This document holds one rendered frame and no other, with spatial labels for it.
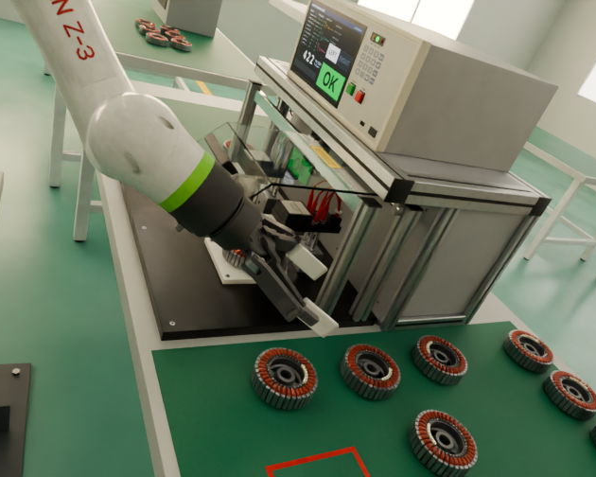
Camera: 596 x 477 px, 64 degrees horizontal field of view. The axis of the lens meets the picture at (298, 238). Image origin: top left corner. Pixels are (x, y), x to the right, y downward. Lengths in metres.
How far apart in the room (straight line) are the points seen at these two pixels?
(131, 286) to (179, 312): 0.12
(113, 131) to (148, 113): 0.04
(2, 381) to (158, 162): 1.29
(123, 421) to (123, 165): 1.21
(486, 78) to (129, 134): 0.68
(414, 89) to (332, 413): 0.58
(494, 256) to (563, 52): 7.44
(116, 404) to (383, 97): 1.28
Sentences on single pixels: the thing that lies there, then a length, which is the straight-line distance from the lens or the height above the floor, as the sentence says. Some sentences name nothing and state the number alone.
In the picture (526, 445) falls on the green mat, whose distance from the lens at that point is 1.07.
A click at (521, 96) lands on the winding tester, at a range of 1.10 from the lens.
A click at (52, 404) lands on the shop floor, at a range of 1.73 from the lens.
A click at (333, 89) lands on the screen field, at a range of 1.07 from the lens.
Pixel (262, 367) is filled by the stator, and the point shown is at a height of 0.79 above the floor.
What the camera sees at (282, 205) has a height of 0.92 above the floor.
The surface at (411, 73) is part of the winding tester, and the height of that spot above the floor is 1.26.
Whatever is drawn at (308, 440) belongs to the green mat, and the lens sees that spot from 0.82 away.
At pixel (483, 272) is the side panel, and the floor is 0.91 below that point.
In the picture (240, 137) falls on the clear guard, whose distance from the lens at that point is 0.90.
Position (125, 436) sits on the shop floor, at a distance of 1.67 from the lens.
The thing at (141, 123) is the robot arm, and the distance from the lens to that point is 0.58.
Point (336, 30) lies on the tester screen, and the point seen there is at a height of 1.26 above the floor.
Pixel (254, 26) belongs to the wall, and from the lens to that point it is 6.00.
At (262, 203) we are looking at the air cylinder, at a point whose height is 0.80.
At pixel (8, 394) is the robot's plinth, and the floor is 0.02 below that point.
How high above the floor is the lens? 1.37
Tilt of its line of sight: 29 degrees down
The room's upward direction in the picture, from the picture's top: 21 degrees clockwise
